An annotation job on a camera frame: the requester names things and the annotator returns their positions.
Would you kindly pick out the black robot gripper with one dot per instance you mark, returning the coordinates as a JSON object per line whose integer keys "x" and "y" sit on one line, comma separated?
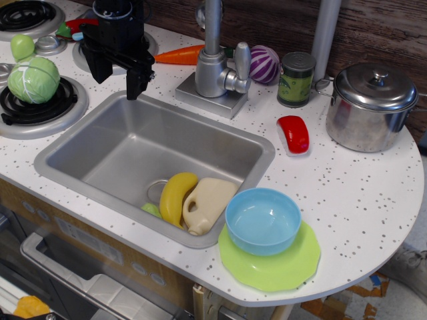
{"x": 119, "y": 39}

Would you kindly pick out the steel pot lid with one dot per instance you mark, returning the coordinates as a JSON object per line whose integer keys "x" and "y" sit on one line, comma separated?
{"x": 376, "y": 87}

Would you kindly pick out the steel cooking pot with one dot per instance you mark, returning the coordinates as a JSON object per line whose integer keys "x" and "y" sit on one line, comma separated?
{"x": 361, "y": 129}

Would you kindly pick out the red toy pepper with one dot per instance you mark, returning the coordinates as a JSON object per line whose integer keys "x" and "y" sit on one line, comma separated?
{"x": 67, "y": 29}

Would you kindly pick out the front left stove burner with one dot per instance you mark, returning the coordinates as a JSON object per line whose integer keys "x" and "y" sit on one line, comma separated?
{"x": 22, "y": 120}

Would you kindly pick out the orange toy carrot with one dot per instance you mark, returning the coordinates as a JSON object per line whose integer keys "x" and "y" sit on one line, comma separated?
{"x": 182, "y": 56}

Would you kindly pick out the silver stove knob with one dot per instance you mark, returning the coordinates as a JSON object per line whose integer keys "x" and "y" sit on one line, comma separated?
{"x": 50, "y": 45}

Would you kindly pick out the green toy cabbage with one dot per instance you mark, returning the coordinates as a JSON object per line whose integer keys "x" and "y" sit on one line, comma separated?
{"x": 34, "y": 80}

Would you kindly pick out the back left stove burner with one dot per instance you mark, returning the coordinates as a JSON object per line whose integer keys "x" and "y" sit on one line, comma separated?
{"x": 32, "y": 18}

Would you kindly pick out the light green toy fruit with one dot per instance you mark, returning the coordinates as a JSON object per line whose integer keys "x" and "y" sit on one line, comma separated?
{"x": 22, "y": 46}

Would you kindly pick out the silver toy sink basin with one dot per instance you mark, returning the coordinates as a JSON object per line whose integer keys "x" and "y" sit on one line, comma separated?
{"x": 122, "y": 152}

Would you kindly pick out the silver toy faucet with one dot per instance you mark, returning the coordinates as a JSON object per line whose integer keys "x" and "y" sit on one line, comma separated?
{"x": 214, "y": 86}

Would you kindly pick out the small green toy vegetable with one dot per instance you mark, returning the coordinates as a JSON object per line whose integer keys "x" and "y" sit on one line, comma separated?
{"x": 152, "y": 209}

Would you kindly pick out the yellow toy banana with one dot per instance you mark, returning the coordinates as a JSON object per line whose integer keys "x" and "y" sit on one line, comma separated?
{"x": 174, "y": 194}

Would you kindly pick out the purple striped toy onion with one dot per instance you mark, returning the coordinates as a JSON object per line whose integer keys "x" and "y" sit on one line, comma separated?
{"x": 265, "y": 64}

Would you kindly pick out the beige toy jug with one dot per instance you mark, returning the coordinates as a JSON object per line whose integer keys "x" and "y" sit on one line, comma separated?
{"x": 205, "y": 204}

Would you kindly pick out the green toy can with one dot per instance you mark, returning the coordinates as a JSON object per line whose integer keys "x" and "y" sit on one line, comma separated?
{"x": 296, "y": 79}

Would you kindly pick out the red toy sushi piece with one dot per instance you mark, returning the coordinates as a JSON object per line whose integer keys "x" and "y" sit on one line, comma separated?
{"x": 293, "y": 134}

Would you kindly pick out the blue plastic bowl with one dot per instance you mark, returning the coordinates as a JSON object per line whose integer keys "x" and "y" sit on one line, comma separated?
{"x": 262, "y": 221}

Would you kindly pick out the grey vertical pole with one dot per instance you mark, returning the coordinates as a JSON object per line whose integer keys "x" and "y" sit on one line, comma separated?
{"x": 324, "y": 35}

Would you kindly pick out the toy oven door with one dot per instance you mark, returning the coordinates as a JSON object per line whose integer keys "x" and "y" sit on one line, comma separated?
{"x": 85, "y": 288}

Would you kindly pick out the yellow object on floor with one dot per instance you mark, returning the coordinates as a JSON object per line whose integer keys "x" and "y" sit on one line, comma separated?
{"x": 30, "y": 306}

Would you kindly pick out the green plastic plate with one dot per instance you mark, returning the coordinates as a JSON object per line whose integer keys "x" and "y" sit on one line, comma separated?
{"x": 285, "y": 271}

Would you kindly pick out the blue handled toy knife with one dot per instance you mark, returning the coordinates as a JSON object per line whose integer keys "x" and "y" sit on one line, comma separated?
{"x": 77, "y": 36}

